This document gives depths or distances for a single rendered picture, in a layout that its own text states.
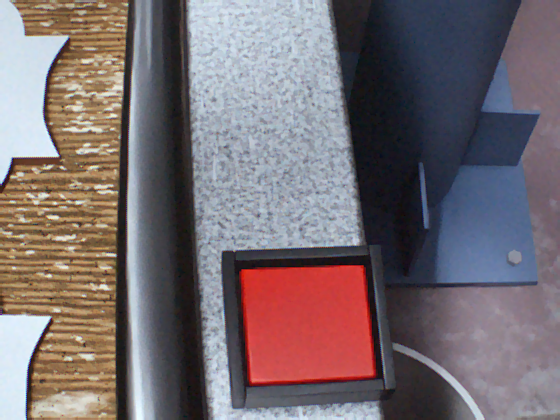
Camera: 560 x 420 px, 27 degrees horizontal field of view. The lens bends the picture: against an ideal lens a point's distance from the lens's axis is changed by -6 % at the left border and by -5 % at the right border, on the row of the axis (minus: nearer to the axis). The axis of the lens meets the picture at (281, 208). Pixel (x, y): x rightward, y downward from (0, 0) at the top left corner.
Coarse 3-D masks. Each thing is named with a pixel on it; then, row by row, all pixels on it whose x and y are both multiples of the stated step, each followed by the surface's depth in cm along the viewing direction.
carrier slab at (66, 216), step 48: (48, 0) 63; (96, 0) 63; (96, 48) 62; (48, 96) 60; (96, 96) 60; (96, 144) 59; (48, 192) 57; (96, 192) 57; (0, 240) 56; (48, 240) 56; (96, 240) 56; (0, 288) 55; (48, 288) 55; (96, 288) 55; (48, 336) 54; (96, 336) 54; (48, 384) 52; (96, 384) 53
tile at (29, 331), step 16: (0, 320) 53; (16, 320) 53; (32, 320) 53; (48, 320) 53; (0, 336) 52; (16, 336) 53; (32, 336) 53; (0, 352) 52; (16, 352) 52; (32, 352) 52; (0, 368) 52; (16, 368) 52; (0, 384) 51; (16, 384) 51; (0, 400) 51; (16, 400) 51; (0, 416) 51; (16, 416) 51
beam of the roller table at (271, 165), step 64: (192, 0) 66; (256, 0) 66; (320, 0) 67; (192, 64) 64; (256, 64) 64; (320, 64) 65; (192, 128) 62; (256, 128) 62; (320, 128) 63; (192, 192) 61; (256, 192) 60; (320, 192) 61
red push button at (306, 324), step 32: (256, 288) 56; (288, 288) 57; (320, 288) 57; (352, 288) 57; (256, 320) 56; (288, 320) 56; (320, 320) 56; (352, 320) 56; (256, 352) 55; (288, 352) 55; (320, 352) 55; (352, 352) 55; (256, 384) 54; (288, 384) 54
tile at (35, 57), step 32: (0, 0) 62; (0, 32) 61; (0, 64) 60; (32, 64) 60; (0, 96) 59; (32, 96) 59; (0, 128) 58; (32, 128) 58; (0, 160) 57; (32, 160) 57; (0, 192) 57
